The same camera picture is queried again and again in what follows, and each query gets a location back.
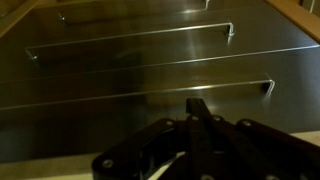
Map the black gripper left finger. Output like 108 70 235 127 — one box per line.
91 118 187 180

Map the steel drawer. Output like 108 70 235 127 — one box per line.
33 0 268 21
0 48 320 163
0 0 317 83

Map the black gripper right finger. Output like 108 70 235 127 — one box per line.
185 97 320 180

